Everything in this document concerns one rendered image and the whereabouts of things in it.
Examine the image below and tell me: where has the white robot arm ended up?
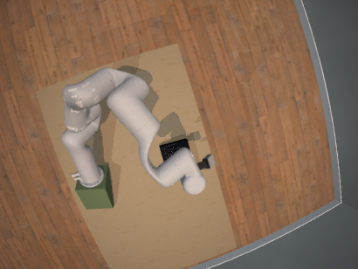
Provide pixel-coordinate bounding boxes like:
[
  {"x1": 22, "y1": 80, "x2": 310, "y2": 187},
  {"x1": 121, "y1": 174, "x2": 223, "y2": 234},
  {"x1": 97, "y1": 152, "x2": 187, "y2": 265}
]
[{"x1": 61, "y1": 68, "x2": 215, "y2": 195}]

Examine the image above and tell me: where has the black lighting desk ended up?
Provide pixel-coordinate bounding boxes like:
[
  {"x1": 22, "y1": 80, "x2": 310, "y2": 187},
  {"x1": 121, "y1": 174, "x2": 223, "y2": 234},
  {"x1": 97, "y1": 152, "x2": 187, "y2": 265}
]
[{"x1": 160, "y1": 138, "x2": 190, "y2": 161}]

